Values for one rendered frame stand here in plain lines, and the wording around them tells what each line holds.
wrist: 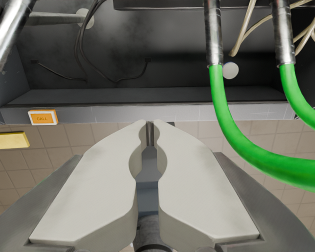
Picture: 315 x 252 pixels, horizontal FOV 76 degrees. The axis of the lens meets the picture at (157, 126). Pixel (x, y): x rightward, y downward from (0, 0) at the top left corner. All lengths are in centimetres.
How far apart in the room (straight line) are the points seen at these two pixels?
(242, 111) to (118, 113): 26
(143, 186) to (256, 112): 46
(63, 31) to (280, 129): 160
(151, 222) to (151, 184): 13
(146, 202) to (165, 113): 38
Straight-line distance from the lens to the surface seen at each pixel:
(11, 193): 231
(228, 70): 53
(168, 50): 51
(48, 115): 46
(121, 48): 52
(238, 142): 17
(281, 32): 28
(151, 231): 68
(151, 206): 70
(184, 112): 43
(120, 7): 36
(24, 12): 24
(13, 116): 52
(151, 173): 77
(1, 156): 206
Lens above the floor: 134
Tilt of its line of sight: 62 degrees down
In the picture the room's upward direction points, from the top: 178 degrees clockwise
